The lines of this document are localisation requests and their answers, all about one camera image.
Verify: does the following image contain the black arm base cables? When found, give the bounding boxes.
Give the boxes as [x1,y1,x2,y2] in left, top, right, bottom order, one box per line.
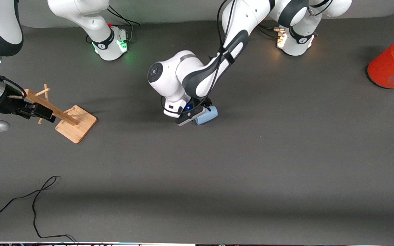
[257,24,285,35]
[107,3,140,44]

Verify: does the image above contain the wooden cup rack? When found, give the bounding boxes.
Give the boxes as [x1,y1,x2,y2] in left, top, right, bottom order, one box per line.
[8,83,98,144]

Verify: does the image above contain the black right arm base cables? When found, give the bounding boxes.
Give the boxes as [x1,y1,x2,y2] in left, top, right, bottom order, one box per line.
[107,3,140,44]

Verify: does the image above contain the black right arm wrist cable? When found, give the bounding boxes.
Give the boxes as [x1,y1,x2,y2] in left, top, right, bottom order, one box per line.
[0,65,27,100]

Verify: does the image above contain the black left arm base cables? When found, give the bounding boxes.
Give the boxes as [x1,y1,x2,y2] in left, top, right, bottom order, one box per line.
[257,24,285,35]

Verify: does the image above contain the orange can with grey lid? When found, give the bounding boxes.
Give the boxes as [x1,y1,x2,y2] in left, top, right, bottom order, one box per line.
[367,33,394,89]

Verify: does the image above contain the black arm wrist cable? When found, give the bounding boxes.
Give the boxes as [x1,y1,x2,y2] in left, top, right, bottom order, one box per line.
[160,0,238,116]
[0,65,27,100]

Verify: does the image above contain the thin black cable on table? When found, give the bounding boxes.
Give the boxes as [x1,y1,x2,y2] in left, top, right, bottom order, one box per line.
[0,176,78,244]

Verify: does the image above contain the light blue cup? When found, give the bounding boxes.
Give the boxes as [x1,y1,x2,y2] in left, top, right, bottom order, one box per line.
[195,106,219,125]

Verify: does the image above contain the black left arm wrist cable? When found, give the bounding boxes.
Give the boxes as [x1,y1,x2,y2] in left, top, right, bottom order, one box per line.
[160,0,238,116]

